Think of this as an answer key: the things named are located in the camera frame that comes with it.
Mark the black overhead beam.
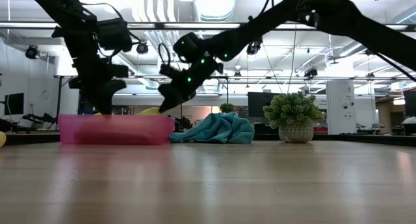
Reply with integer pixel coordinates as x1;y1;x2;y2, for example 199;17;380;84
0;21;416;32

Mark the black monitor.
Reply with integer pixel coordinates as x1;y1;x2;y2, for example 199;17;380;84
3;92;25;116

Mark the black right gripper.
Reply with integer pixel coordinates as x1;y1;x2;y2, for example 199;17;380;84
157;56;225;114

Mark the green artificial potted plant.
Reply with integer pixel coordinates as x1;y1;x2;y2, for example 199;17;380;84
262;91;326;144

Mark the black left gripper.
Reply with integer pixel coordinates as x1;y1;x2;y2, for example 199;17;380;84
68;53;129;116

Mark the large black screen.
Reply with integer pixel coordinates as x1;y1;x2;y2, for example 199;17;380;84
247;92;280;118

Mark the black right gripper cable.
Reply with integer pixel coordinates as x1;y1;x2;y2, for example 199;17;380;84
157;42;172;68

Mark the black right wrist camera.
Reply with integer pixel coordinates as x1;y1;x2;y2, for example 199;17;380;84
159;63;183;79

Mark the black background table frame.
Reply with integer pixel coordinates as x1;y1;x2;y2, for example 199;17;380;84
53;73;228;121

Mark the blue microfiber towel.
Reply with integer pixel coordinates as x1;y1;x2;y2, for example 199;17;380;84
168;112;255;145

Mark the dark cabinet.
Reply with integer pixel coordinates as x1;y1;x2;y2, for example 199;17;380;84
403;88;416;118

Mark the pink translucent plastic tray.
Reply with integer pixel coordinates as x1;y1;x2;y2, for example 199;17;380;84
57;114;176;146

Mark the white pillar with sockets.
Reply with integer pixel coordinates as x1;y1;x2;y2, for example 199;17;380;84
326;79;357;136

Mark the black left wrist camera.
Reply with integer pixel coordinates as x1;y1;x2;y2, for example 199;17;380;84
96;18;133;53

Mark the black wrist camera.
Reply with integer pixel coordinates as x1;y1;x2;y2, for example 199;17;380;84
159;63;183;79
96;18;133;53

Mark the black aluminium rig frame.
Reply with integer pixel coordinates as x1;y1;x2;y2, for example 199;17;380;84
0;131;416;147

